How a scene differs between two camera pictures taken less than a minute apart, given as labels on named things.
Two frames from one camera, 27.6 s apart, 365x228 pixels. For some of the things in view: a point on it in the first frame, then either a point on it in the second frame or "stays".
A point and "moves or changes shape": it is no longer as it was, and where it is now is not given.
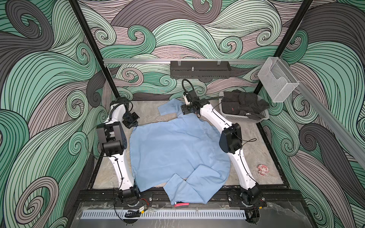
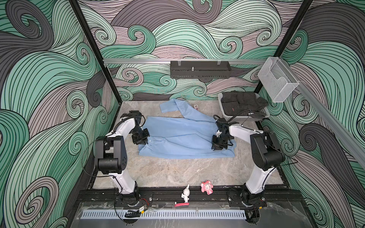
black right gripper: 185,109 to 215,145
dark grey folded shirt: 237,101 stays
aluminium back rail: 184,61 stays
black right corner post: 289,36 stays
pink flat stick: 181,204 stays
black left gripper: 132,124 to 142,140
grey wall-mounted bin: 277,80 stays
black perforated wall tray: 200,69 stays
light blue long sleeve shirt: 179,152 moves or changes shape
